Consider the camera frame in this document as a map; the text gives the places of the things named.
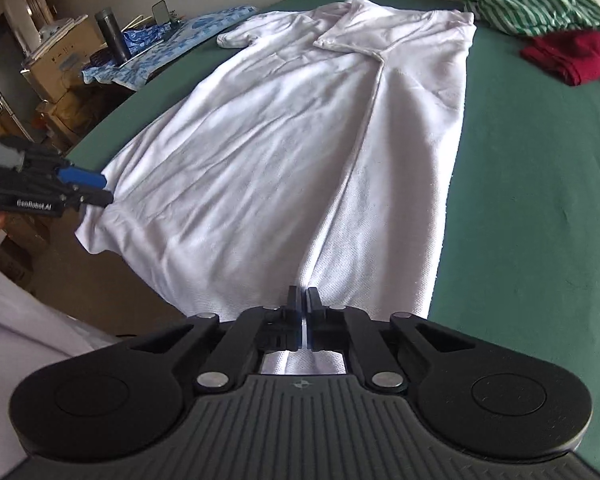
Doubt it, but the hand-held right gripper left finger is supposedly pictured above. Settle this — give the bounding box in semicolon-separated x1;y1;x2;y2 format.
130;285;306;393

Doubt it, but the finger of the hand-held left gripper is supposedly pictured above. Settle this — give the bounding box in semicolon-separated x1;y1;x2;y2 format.
60;186;115;209
55;162;107;190

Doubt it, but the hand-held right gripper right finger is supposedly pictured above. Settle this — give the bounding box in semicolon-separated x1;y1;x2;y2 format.
306;286;476;393

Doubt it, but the white shirt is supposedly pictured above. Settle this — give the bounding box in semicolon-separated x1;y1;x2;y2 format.
75;0;477;376

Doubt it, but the brown cardboard box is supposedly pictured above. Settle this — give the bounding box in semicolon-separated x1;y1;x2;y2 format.
35;87;98;148

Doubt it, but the printed cardboard box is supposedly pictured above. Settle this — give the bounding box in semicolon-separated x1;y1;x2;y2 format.
21;14;108;103

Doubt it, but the dark metal bottle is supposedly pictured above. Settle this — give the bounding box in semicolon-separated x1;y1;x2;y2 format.
95;7;131;61

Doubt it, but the blue floral cloth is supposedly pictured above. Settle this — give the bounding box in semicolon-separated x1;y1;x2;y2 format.
82;5;258;92

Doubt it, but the green table cloth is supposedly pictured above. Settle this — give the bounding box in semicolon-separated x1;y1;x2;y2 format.
67;0;600;396

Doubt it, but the dark red garment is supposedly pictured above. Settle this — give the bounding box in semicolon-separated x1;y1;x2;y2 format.
520;30;600;87

